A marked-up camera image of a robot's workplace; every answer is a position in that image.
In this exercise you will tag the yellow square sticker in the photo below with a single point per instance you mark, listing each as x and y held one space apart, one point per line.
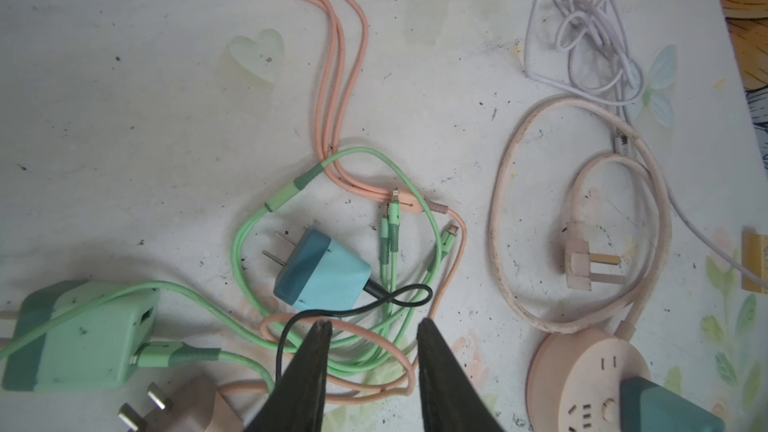
754 259

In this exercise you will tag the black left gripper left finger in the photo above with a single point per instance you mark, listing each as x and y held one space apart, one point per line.
298 400

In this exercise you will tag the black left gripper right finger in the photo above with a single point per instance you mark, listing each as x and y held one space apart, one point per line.
448 400

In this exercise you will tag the pink round power socket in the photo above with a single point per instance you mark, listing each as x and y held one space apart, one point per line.
574 381

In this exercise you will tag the pink three-pin plug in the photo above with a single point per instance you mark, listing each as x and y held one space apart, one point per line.
578 261

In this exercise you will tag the pink USB charger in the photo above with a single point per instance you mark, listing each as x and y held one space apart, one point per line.
196 405

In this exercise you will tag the teal usb charger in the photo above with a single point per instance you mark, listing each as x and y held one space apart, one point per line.
320 273
647 406

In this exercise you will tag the green USB charger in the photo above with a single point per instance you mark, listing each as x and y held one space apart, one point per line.
91 352

